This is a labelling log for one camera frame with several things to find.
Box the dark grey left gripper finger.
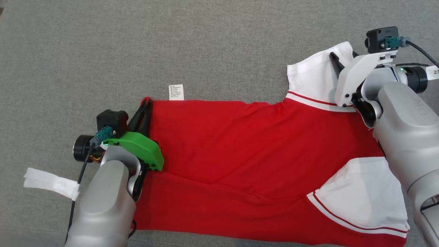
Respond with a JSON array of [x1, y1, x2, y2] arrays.
[[127, 98, 149, 133], [137, 98, 153, 137]]

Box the white left cable tape label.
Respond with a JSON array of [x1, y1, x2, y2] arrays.
[[24, 167, 80, 201]]

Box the black left camera cable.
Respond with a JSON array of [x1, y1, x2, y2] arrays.
[[64, 142, 96, 245]]

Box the teal left camera connector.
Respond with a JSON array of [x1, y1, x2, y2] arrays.
[[90, 126, 114, 148]]

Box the black right camera cable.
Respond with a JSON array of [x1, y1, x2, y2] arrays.
[[406, 40, 439, 68]]

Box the red polo shirt white collar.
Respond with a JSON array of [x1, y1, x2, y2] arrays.
[[132, 41, 410, 247]]

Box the teal camera connector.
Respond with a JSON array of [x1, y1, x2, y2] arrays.
[[384, 36, 410, 50], [90, 126, 114, 148]]

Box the teal right camera connector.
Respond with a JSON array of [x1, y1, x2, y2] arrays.
[[384, 36, 410, 50]]

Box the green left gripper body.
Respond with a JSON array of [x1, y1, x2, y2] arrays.
[[102, 132, 165, 172]]

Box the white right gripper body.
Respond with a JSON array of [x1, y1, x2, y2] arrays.
[[335, 50, 399, 107]]

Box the black camera cable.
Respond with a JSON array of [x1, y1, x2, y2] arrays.
[[64, 142, 96, 245], [406, 40, 439, 68]]

